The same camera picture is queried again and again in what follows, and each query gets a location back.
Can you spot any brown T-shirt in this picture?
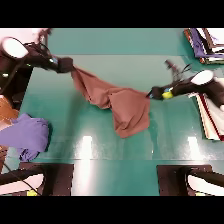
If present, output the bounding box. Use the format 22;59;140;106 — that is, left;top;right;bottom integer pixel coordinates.
70;65;152;140

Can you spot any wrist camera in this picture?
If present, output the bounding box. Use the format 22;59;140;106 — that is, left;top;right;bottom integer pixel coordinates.
164;59;193;83
37;28;54;56

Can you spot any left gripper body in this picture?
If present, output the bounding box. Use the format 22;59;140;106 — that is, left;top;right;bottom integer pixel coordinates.
56;57;76;74

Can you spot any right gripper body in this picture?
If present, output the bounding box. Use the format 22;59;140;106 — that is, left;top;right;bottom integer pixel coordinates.
147;85;166;101

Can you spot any tan garment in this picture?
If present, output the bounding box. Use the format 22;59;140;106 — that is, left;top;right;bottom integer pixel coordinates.
0;95;21;132

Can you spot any dark purple garment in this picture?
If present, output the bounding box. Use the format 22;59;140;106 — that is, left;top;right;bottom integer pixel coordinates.
188;28;224;60

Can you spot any heap of clothes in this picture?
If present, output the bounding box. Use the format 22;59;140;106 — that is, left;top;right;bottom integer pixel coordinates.
182;27;224;65

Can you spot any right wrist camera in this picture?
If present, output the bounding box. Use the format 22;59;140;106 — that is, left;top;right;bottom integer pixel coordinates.
164;59;193;83

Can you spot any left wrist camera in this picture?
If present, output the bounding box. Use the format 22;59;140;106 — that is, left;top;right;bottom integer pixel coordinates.
37;28;54;56

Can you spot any black cable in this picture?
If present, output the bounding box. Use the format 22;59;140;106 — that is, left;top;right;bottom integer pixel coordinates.
2;170;44;197

